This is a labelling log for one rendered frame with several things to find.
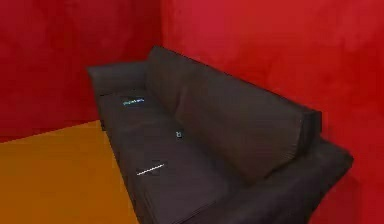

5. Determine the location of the black flat device white edge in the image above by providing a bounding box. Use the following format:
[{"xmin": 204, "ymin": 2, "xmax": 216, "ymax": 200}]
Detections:
[{"xmin": 135, "ymin": 160, "xmax": 168, "ymax": 177}]

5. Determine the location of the dark brown sofa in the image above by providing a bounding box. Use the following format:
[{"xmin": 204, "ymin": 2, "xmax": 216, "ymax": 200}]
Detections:
[{"xmin": 86, "ymin": 45, "xmax": 355, "ymax": 224}]

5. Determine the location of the black flat device blue edge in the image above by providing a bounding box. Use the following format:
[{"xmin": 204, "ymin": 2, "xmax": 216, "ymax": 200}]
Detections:
[{"xmin": 119, "ymin": 95, "xmax": 146, "ymax": 107}]

